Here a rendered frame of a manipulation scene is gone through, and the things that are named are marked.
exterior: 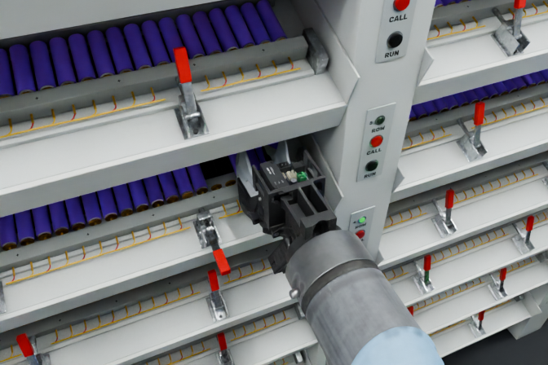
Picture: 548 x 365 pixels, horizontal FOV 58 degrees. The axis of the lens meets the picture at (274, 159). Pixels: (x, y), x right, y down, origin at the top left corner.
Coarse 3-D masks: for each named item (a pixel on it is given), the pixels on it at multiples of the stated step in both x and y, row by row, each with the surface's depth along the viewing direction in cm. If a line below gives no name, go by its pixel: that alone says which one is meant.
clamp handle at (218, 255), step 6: (210, 228) 64; (210, 234) 64; (210, 240) 63; (216, 240) 63; (210, 246) 63; (216, 246) 63; (216, 252) 62; (222, 252) 62; (216, 258) 61; (222, 258) 61; (222, 264) 60; (222, 270) 60; (228, 270) 60
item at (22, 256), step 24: (216, 192) 67; (144, 216) 64; (168, 216) 64; (48, 240) 61; (72, 240) 61; (96, 240) 62; (144, 240) 64; (0, 264) 59; (24, 264) 61; (72, 264) 61
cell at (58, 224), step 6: (48, 204) 64; (54, 204) 64; (60, 204) 64; (54, 210) 63; (60, 210) 64; (54, 216) 63; (60, 216) 63; (66, 216) 64; (54, 222) 63; (60, 222) 63; (66, 222) 63; (54, 228) 62; (60, 228) 63; (66, 228) 63
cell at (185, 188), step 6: (174, 174) 69; (180, 174) 68; (186, 174) 68; (180, 180) 68; (186, 180) 68; (180, 186) 67; (186, 186) 67; (180, 192) 67; (186, 192) 67; (192, 192) 68
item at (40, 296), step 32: (320, 160) 70; (192, 224) 67; (224, 224) 67; (256, 224) 68; (128, 256) 64; (160, 256) 64; (192, 256) 65; (32, 288) 60; (64, 288) 61; (96, 288) 61; (128, 288) 65; (0, 320) 58; (32, 320) 62
